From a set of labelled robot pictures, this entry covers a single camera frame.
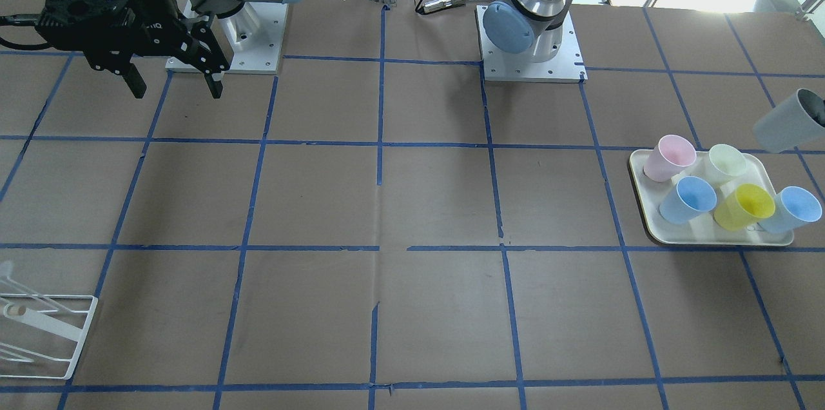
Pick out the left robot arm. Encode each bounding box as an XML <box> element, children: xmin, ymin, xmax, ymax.
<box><xmin>476</xmin><ymin>0</ymin><xmax>587</xmax><ymax>83</ymax></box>

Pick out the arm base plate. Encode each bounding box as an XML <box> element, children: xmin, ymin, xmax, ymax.
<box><xmin>476</xmin><ymin>5</ymin><xmax>588</xmax><ymax>83</ymax></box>
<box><xmin>166</xmin><ymin>1</ymin><xmax>289</xmax><ymax>75</ymax></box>

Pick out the white wire cup rack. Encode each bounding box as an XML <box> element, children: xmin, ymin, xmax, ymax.
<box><xmin>1</xmin><ymin>260</ymin><xmax>99</xmax><ymax>381</ymax></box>

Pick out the pink plastic cup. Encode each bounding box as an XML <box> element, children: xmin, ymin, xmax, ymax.
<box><xmin>643</xmin><ymin>134</ymin><xmax>697</xmax><ymax>182</ymax></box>

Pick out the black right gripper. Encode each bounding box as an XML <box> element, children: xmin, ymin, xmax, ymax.
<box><xmin>34</xmin><ymin>0</ymin><xmax>229</xmax><ymax>99</ymax></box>

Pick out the blue plastic cup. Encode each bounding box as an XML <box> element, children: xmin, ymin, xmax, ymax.
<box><xmin>658</xmin><ymin>176</ymin><xmax>718</xmax><ymax>225</ymax></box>
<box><xmin>759</xmin><ymin>186</ymin><xmax>823</xmax><ymax>233</ymax></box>

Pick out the grey white plastic cup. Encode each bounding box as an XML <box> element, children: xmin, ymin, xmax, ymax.
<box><xmin>752</xmin><ymin>89</ymin><xmax>824</xmax><ymax>153</ymax></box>

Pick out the pale green plastic cup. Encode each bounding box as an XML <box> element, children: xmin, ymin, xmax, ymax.
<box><xmin>698</xmin><ymin>144</ymin><xmax>748</xmax><ymax>188</ymax></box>

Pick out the cream plastic tray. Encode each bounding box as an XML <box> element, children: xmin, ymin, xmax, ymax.
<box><xmin>628</xmin><ymin>149</ymin><xmax>795</xmax><ymax>248</ymax></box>

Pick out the yellow plastic cup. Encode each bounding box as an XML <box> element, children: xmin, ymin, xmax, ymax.
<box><xmin>712</xmin><ymin>183</ymin><xmax>776</xmax><ymax>231</ymax></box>

